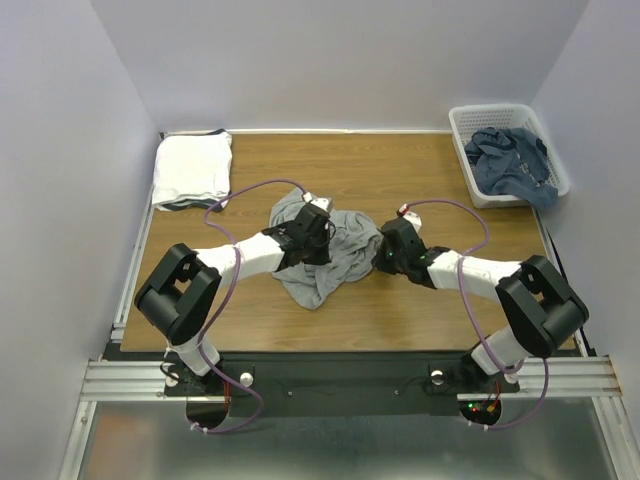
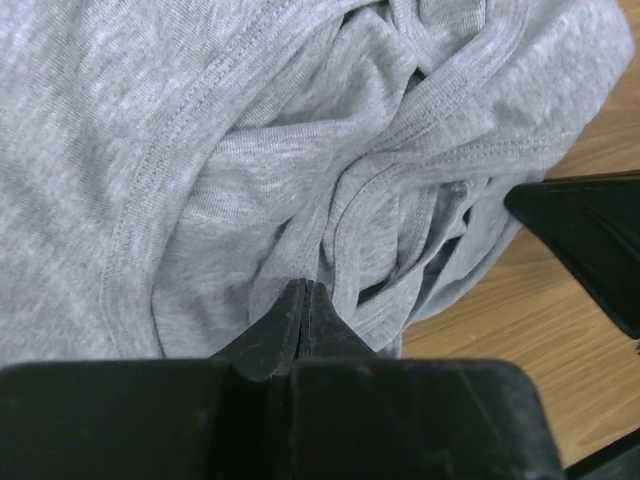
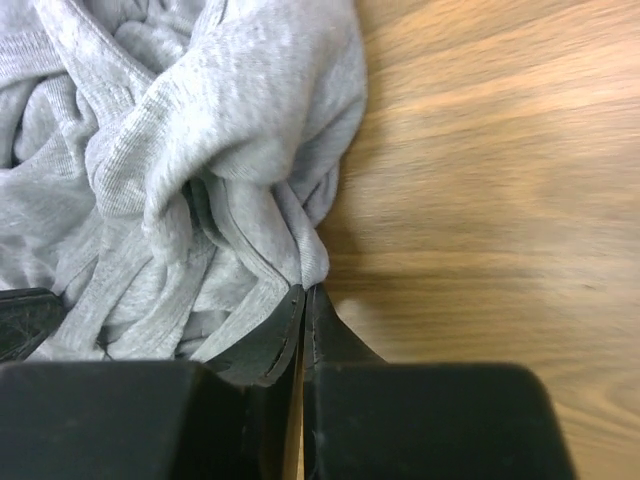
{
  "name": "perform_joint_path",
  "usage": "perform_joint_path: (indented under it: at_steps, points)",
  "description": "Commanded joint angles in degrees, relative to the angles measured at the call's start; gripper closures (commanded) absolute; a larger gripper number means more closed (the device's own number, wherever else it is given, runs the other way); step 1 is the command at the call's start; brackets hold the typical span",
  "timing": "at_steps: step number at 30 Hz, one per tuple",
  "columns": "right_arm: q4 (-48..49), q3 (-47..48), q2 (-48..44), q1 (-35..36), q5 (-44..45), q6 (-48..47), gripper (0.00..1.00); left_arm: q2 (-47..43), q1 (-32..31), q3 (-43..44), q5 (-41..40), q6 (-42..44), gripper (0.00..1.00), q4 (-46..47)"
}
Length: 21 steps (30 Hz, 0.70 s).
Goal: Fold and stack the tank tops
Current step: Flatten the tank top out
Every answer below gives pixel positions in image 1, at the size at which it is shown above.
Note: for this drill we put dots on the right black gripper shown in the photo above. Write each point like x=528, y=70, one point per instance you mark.
x=388, y=248

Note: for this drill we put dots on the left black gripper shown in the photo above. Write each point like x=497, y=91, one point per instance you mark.
x=324, y=256

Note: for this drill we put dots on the grey tank top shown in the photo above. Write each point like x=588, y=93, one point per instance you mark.
x=342, y=252

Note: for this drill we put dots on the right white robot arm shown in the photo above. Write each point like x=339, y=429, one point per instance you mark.
x=541, y=308

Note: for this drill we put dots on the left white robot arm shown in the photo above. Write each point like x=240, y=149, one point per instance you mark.
x=176, y=298

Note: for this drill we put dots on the folded white tank top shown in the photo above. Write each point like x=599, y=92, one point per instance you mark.
x=192, y=170

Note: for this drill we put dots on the blue tank top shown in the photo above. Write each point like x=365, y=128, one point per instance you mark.
x=512, y=162

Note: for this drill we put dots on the white plastic basket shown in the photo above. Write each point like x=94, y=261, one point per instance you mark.
x=466, y=120

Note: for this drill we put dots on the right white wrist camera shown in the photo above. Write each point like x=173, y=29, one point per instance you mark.
x=407, y=214

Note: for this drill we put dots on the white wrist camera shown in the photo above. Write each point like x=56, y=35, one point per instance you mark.
x=407, y=214
x=323, y=203

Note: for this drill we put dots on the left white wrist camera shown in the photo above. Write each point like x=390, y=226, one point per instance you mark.
x=323, y=203

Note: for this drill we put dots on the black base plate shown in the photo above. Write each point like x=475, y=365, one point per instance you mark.
x=332, y=384

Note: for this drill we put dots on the aluminium frame rail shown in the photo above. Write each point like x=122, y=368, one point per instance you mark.
x=570, y=377

